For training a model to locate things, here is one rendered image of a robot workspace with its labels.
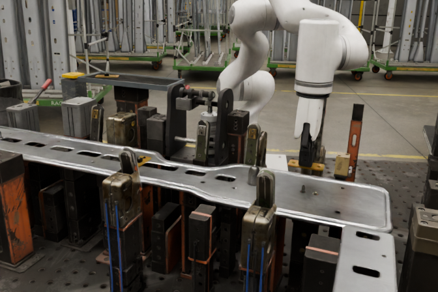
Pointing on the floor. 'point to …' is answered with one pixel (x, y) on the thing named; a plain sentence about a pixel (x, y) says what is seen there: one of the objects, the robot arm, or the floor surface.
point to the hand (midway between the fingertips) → (306, 156)
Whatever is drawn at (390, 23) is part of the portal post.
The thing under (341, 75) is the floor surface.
